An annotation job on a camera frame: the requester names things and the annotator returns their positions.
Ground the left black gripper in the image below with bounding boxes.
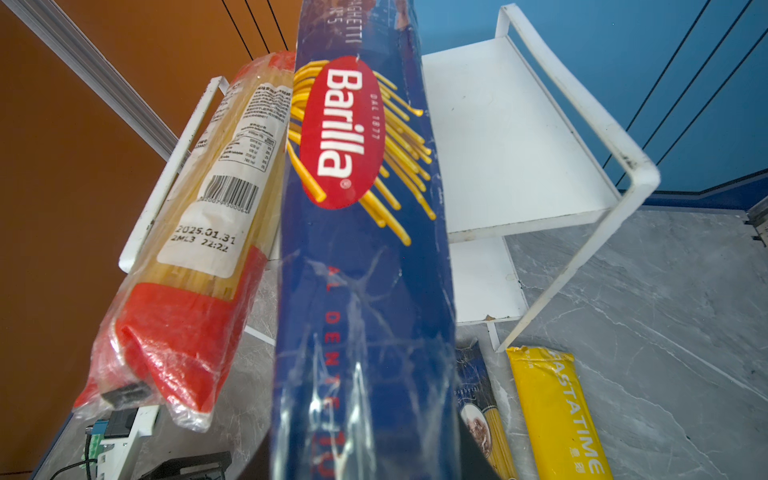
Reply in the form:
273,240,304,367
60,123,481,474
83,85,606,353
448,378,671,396
140,451,232,480

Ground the red spaghetti bag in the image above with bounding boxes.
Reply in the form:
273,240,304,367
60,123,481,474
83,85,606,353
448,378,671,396
73,52,295,432

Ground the blue Barilla spaghetti bag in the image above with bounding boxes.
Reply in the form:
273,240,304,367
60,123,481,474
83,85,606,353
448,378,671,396
270,1,461,479

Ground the white two-tier shelf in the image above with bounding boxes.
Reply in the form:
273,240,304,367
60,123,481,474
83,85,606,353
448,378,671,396
118,2,662,354

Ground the blue yellow spaghetti bag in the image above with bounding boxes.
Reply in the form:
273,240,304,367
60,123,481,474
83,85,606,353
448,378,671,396
456,339,519,479

